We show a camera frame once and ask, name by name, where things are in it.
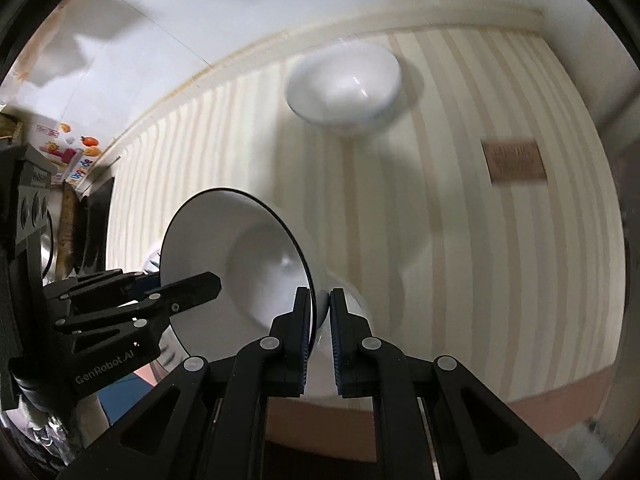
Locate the black induction cooktop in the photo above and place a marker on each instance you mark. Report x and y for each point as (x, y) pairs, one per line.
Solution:
(95, 225)

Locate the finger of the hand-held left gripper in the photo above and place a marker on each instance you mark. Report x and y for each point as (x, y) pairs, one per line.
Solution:
(185, 292)
(100, 285)

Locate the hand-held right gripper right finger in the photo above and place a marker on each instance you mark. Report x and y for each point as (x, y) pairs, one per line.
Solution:
(337, 325)

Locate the white bowl with dark rim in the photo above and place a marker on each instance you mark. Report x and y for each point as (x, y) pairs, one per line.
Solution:
(250, 260)

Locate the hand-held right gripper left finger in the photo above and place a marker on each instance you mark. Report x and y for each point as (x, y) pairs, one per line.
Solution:
(303, 325)

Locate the striped cat print tablecloth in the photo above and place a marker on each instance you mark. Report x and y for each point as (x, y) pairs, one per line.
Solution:
(450, 270)

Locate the white bowl with blue pattern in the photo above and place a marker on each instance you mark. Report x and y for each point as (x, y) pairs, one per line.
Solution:
(345, 85)

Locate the colourful wall stickers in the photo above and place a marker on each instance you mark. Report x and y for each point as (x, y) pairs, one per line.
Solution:
(75, 145)

